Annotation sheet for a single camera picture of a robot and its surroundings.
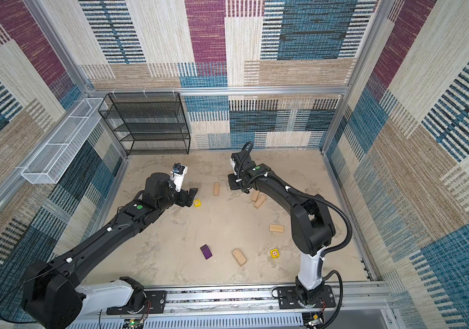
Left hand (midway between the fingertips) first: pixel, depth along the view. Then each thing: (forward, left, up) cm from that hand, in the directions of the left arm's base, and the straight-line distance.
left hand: (187, 182), depth 81 cm
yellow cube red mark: (-21, -34, -20) cm, 45 cm away
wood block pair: (+7, -28, -20) cm, 35 cm away
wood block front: (-23, -20, -19) cm, 36 cm away
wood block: (+11, -9, -21) cm, 26 cm away
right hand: (+5, -19, -8) cm, 21 cm away
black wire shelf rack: (+42, +28, -4) cm, 51 cm away
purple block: (-20, -6, -20) cm, 29 cm away
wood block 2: (-10, -36, -21) cm, 43 cm away
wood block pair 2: (+3, -30, -20) cm, 37 cm away
